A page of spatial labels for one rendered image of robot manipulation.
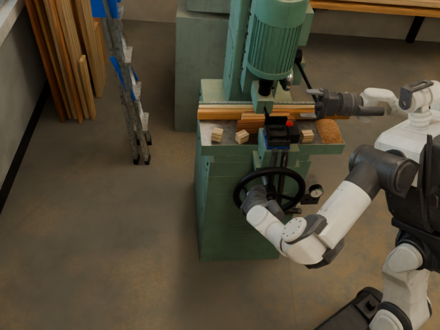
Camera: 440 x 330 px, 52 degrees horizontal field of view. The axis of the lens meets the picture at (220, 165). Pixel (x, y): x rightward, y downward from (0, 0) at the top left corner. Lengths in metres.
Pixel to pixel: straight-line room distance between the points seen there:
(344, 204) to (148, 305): 1.44
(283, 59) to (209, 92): 0.63
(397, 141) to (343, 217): 0.29
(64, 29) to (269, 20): 1.59
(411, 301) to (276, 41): 1.02
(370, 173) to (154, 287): 1.51
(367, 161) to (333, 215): 0.18
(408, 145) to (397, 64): 3.05
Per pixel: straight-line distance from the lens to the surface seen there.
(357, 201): 1.19
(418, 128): 1.39
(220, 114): 1.88
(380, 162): 1.22
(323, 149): 1.91
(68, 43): 2.94
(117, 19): 2.36
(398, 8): 3.96
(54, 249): 2.62
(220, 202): 2.07
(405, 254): 1.56
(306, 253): 1.19
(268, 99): 1.82
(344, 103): 1.72
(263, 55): 1.66
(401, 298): 1.76
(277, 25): 1.59
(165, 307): 2.38
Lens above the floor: 2.15
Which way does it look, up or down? 47 degrees down
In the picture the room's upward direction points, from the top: 7 degrees clockwise
